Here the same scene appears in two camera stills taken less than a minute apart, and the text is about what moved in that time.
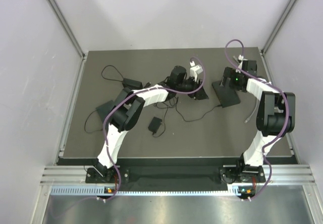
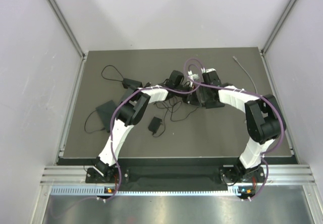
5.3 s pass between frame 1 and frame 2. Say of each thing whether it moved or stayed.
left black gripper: moved
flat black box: stayed
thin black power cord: stayed
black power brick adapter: stayed
